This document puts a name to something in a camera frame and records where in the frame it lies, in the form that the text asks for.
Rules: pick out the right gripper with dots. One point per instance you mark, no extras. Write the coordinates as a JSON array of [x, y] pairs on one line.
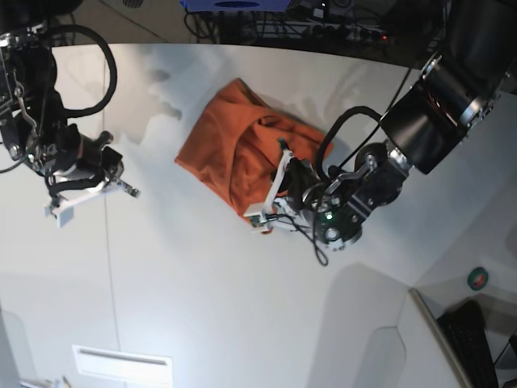
[[79, 156]]

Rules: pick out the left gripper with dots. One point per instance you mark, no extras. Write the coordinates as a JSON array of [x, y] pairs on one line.
[[303, 185]]

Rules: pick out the orange t-shirt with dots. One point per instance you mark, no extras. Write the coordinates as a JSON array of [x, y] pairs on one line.
[[234, 146]]

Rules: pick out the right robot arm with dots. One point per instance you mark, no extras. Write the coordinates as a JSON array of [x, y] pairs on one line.
[[37, 129]]

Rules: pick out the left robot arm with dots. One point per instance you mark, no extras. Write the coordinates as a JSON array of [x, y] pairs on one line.
[[455, 91]]

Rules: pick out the blue box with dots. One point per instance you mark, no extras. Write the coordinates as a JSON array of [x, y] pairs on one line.
[[236, 5]]

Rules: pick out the black power strip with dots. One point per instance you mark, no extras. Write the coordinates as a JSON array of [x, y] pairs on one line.
[[352, 33]]

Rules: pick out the green tape roll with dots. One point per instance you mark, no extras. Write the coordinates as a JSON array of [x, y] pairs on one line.
[[478, 279]]

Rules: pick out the black keyboard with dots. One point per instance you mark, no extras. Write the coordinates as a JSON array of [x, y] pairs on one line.
[[464, 328]]

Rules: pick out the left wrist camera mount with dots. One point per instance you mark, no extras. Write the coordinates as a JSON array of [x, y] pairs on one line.
[[274, 211]]

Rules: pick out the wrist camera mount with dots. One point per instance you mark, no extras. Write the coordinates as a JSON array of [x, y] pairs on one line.
[[274, 211], [65, 195]]

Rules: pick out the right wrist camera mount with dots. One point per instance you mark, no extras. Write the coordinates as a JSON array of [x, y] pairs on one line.
[[65, 195]]

